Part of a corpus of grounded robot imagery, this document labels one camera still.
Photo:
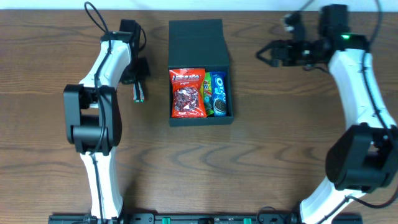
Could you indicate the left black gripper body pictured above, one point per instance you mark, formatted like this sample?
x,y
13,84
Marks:
x,y
137,76

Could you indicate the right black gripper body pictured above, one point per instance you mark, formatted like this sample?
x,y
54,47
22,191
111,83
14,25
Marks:
x,y
277,53

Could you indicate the green snack bar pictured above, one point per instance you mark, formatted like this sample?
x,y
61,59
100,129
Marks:
x,y
138,95

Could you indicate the red Hacks candy bag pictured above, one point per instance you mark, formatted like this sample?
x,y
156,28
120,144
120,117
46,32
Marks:
x,y
187,101

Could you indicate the blue Oreo cookie pack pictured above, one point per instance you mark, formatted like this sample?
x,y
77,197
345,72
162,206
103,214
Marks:
x,y
218,93

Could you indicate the dark green box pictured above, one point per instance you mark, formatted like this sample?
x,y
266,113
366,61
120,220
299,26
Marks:
x,y
201,44

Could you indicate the Haribo worms gummy bag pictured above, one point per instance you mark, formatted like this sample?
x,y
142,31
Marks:
x,y
206,91

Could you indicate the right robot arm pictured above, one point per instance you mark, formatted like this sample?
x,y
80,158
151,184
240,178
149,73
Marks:
x,y
364,158

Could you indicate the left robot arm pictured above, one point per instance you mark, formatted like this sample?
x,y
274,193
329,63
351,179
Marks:
x,y
93,120

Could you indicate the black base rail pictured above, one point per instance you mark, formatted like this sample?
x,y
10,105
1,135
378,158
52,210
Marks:
x,y
149,218

